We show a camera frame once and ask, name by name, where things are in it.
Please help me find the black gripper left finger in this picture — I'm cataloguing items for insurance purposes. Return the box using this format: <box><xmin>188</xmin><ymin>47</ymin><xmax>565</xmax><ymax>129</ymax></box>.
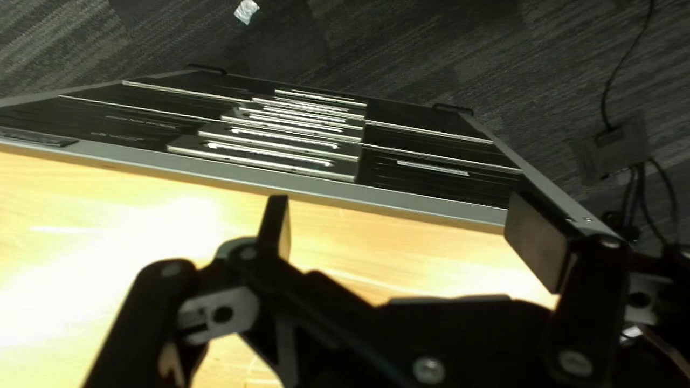
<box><xmin>82</xmin><ymin>195</ymin><xmax>376</xmax><ymax>388</ymax></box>

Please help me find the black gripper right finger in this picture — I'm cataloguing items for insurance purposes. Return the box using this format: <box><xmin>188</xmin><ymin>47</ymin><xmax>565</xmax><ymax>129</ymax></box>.
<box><xmin>503</xmin><ymin>191</ymin><xmax>634</xmax><ymax>388</ymax></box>

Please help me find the grey tool cabinet wooden top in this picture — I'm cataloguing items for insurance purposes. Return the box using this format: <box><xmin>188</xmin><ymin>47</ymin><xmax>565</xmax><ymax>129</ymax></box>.
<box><xmin>0</xmin><ymin>67</ymin><xmax>621</xmax><ymax>388</ymax></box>

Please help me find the grey floor box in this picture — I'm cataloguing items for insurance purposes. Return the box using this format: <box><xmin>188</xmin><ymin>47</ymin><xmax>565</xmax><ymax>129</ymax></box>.
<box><xmin>581</xmin><ymin>114</ymin><xmax>654</xmax><ymax>181</ymax></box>

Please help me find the white paper scrap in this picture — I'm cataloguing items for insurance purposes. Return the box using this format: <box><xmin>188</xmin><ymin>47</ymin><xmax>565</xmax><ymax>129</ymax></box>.
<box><xmin>233</xmin><ymin>0</ymin><xmax>263</xmax><ymax>29</ymax></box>

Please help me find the thin black floor cable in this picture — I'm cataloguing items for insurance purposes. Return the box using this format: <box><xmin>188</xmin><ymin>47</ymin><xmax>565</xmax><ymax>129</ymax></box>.
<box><xmin>599</xmin><ymin>0</ymin><xmax>657</xmax><ymax>132</ymax></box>

